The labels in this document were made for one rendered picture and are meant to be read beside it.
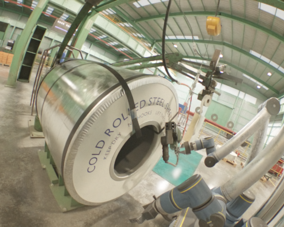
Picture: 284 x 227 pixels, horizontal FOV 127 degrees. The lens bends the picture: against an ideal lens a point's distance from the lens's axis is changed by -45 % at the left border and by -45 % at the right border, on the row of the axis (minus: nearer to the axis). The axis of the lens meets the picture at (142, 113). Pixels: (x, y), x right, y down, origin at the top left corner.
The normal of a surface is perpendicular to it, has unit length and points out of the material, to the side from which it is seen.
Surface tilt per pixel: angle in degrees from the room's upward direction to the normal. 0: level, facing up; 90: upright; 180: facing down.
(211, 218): 84
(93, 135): 90
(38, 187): 0
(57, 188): 0
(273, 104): 90
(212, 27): 101
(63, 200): 0
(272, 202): 90
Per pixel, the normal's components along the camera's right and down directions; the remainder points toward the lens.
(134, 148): -0.33, -0.51
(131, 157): -0.10, -0.75
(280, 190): -0.50, -0.05
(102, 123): 0.74, 0.39
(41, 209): 0.37, -0.92
